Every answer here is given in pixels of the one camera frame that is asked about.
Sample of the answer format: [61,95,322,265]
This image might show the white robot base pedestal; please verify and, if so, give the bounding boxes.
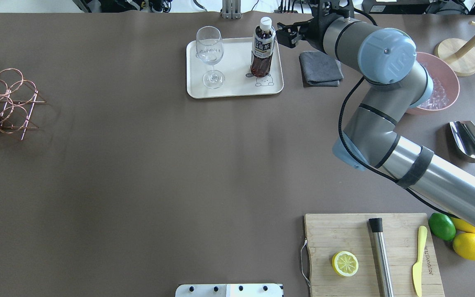
[175,283,284,297]

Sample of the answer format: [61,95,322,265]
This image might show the yellow plastic knife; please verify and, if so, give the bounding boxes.
[412,225,428,297]

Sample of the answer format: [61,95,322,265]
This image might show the yellow lemon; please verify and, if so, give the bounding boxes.
[452,233,475,261]
[449,217,475,233]

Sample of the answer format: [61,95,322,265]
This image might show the copper wire bottle basket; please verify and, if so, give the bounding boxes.
[0,68,46,141]

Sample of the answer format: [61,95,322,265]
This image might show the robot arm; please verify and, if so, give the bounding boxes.
[276,0,475,226]

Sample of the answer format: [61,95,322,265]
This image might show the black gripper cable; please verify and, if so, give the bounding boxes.
[337,8,469,219]

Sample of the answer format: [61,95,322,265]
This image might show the yellow lemon upper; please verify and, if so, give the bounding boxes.
[449,217,475,233]

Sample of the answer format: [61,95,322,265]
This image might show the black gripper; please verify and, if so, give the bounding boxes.
[277,0,354,52]

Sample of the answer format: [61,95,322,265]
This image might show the cream rabbit tray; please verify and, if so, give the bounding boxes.
[186,38,284,99]

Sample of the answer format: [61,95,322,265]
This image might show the clear wine glass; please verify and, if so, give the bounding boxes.
[195,26,225,90]

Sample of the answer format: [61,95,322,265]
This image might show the wooden cup tree stand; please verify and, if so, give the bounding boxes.
[434,21,475,77]

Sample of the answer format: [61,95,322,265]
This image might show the steel ice scoop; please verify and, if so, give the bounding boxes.
[449,120,475,163]

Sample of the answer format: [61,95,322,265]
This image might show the steel muddler black tip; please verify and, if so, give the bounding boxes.
[368,217,395,297]

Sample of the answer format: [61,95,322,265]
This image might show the green lime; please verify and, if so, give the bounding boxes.
[428,212,456,241]

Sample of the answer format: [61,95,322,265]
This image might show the yellow lemon lower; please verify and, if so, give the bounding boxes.
[452,233,475,261]

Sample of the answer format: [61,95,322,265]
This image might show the bamboo cutting board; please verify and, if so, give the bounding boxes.
[304,214,428,297]

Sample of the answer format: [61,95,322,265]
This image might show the pink bowl of ice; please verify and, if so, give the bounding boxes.
[407,52,460,115]

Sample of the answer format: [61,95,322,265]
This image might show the grey folded cloth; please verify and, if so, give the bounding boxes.
[299,51,344,87]

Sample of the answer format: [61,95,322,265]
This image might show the half lemon slice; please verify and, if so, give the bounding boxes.
[332,251,359,277]

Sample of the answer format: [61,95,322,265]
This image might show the tea bottle white cap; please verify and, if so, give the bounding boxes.
[250,16,277,78]

